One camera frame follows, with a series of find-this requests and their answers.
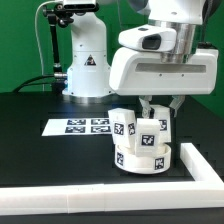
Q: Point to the white L-shaped fence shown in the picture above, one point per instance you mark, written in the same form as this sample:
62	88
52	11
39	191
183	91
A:
205	190

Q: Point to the white round stool seat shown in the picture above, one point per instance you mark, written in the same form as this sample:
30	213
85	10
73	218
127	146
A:
129	162

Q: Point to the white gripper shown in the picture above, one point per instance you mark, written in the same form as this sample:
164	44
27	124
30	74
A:
143	73

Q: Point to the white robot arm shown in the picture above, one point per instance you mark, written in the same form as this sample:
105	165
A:
162	57

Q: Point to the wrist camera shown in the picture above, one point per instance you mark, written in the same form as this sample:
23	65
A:
148	38

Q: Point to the white marker sheet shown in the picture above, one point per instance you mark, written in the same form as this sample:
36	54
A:
77	126

